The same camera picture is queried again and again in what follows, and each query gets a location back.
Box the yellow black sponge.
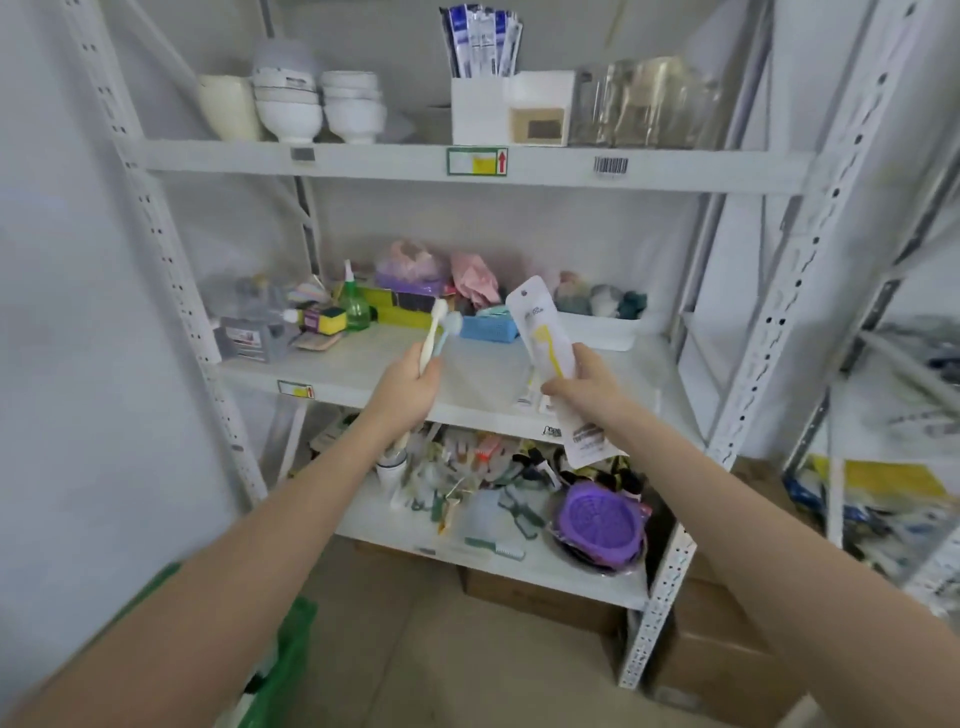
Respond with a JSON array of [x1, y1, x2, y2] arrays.
[[300, 306, 349, 337]]

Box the cream toothbrush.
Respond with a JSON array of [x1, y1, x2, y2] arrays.
[[416, 298, 450, 378]]

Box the person's right forearm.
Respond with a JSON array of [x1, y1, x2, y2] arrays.
[[611, 408, 960, 728]]

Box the large cardboard box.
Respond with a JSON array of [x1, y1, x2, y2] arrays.
[[647, 576, 810, 728]]

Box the pile of small kitchen tools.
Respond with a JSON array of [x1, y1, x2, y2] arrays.
[[388, 422, 575, 543]]

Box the person's left hand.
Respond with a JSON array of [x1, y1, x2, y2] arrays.
[[366, 342, 445, 439]]

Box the cream plastic cup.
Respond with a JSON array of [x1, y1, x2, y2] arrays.
[[196, 73, 264, 143]]

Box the pink plastic bag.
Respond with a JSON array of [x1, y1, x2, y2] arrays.
[[374, 240, 450, 288]]

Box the yellow black long box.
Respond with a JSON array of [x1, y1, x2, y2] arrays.
[[358, 285, 444, 328]]

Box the person's left forearm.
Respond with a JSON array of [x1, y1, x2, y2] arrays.
[[0, 408, 410, 728]]

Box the white cylinder cup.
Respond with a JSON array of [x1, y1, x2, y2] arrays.
[[374, 448, 411, 493]]

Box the packaged yellow toothbrush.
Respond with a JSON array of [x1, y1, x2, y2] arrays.
[[504, 275, 628, 471]]

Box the person's right hand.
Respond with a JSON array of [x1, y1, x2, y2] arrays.
[[540, 343, 640, 447]]

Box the light blue toothbrush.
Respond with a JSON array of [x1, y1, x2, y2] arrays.
[[431, 310, 465, 363]]

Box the clear glass jar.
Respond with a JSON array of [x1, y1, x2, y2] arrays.
[[573, 63, 640, 148], [636, 57, 726, 150]]

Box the yellow packet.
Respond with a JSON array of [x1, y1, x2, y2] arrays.
[[812, 455, 951, 505]]

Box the purple silicone strainer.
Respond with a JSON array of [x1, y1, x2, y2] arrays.
[[552, 480, 653, 576]]

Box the stack of white bowls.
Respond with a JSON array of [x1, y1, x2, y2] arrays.
[[250, 41, 390, 145]]

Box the white organiser box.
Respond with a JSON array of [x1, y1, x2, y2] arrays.
[[450, 70, 579, 148]]

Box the white plastic tray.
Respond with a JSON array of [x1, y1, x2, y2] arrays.
[[555, 311, 648, 354]]

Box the green comb brush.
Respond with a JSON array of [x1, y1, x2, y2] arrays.
[[462, 536, 528, 562]]

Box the white metal shelf rack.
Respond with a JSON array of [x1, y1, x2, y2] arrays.
[[60, 0, 935, 691]]

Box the grey metal shelf rack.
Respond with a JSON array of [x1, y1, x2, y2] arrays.
[[780, 142, 960, 620]]

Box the flat cardboard box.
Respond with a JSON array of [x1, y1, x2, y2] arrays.
[[459, 565, 628, 639]]

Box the clear plastic storage container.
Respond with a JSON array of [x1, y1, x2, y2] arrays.
[[201, 273, 303, 366]]

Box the pink green scrub ball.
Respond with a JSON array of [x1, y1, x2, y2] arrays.
[[554, 270, 594, 317]]

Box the green framed shelf label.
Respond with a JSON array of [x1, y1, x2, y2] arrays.
[[446, 147, 510, 178]]

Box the pink cloth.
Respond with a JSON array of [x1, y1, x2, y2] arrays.
[[449, 251, 503, 309]]

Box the bundle of blue white packets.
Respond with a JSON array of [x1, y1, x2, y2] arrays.
[[439, 3, 525, 79]]

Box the green spray bottle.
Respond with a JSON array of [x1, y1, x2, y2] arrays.
[[339, 259, 374, 333]]

